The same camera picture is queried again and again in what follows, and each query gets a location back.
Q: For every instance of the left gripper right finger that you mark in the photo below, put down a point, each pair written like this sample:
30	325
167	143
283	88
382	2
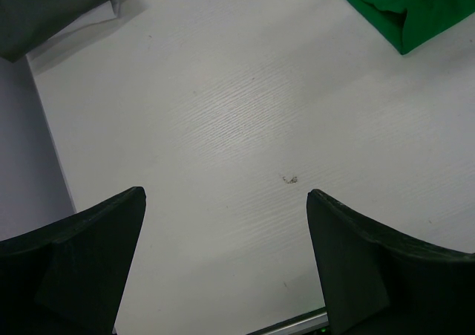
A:
377	280

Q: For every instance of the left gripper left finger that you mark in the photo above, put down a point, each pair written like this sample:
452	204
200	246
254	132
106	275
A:
68	277

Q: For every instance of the grey t shirt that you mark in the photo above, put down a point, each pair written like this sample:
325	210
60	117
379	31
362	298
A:
26	24

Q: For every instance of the white t shirt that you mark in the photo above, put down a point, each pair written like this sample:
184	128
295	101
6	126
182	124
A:
88	28

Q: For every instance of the green t shirt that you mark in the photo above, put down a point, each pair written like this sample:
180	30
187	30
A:
407	24

